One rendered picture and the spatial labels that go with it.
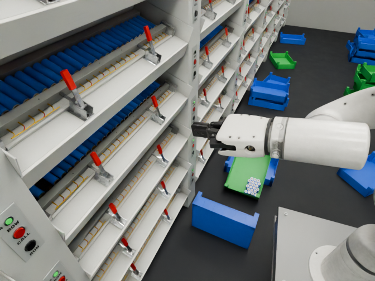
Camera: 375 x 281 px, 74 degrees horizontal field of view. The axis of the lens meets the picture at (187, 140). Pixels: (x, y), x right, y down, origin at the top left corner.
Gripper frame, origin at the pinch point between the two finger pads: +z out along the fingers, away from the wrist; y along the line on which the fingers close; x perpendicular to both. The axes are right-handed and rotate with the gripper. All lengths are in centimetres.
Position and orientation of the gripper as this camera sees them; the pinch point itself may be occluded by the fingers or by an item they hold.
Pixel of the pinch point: (201, 129)
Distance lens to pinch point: 57.6
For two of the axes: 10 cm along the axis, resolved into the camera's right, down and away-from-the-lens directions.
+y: 4.2, -6.0, 6.8
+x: -1.9, -7.9, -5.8
